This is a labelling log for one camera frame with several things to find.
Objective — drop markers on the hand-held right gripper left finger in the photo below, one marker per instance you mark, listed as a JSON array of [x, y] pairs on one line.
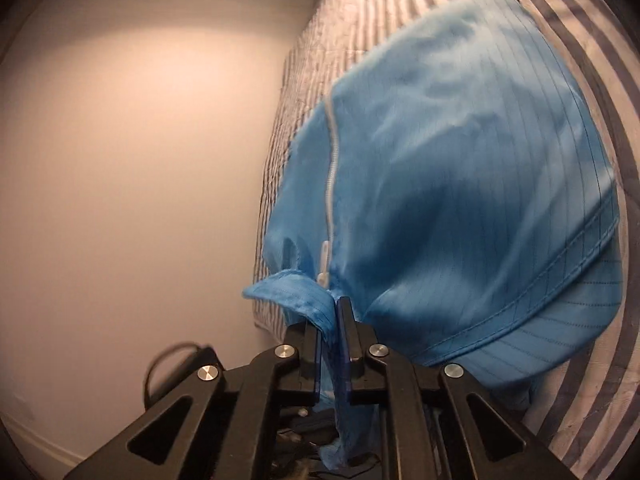
[[316, 360]]

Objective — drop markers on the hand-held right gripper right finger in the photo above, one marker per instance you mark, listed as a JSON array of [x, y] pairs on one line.
[[342, 350]]

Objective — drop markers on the light blue jacket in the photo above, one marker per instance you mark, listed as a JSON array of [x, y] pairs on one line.
[[450, 185]]

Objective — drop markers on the bed with striped sheet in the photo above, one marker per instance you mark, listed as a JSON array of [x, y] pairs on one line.
[[350, 10]]

